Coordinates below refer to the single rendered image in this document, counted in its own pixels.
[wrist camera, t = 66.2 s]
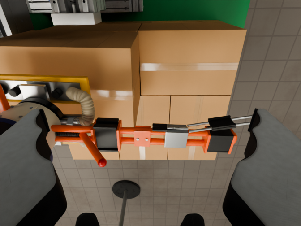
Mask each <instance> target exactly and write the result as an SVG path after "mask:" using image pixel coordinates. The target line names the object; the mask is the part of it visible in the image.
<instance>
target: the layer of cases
mask: <svg viewBox="0 0 301 226"><path fill-rule="evenodd" d="M41 30H47V31H102V32H138V33H139V71H140V100H139V107H138V115H137V121H136V126H150V127H151V128H152V124H153V123H160V124H177V125H186V126H187V125H188V124H194V123H201V122H207V121H208V118H214V117H222V116H226V114H227V110H228V105H229V101H230V97H231V96H230V95H231V93H232V89H233V85H234V81H235V77H236V73H237V68H238V65H239V61H240V57H241V52H242V48H243V44H244V40H245V35H246V32H247V30H246V29H244V28H240V27H237V26H234V25H231V24H227V23H225V22H183V23H142V24H141V23H110V24H95V25H78V26H73V25H57V26H52V27H49V28H45V29H41ZM205 126H210V125H209V124H205V125H199V126H190V127H188V129H202V128H204V127H205ZM68 145H69V148H70V151H71V154H72V157H73V159H74V160H95V159H94V158H93V156H92V154H91V153H90V151H89V150H88V148H85V147H82V146H81V145H80V144H68ZM100 153H101V154H102V155H103V157H104V158H105V159H106V160H119V159H120V160H167V159H168V160H215V158H216V154H217V153H216V152H207V153H204V151H203V148H202V146H186V148H165V147H164V145H151V144H150V147H139V146H134V144H122V146H121V150H120V151H118V152H100Z"/></svg>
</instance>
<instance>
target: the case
mask: <svg viewBox="0 0 301 226"><path fill-rule="evenodd" d="M0 74H31V75H58V76H86V77H88V80H89V86H90V94H91V98H92V99H93V100H92V101H93V102H94V103H93V104H94V110H95V117H94V118H95V119H97V118H98V117H100V118H118V119H119V120H122V127H135V125H136V121H137V115H138V107H139V100H140V71H139V33H138V32H102V31H47V30H30V31H27V32H23V33H19V34H15V35H10V36H6V37H2V38H0ZM53 104H54V105H55V106H57V107H58V108H59V109H60V110H61V111H62V113H63V114H82V108H81V104H61V103H53ZM95 119H94V120H93V123H94V121H95Z"/></svg>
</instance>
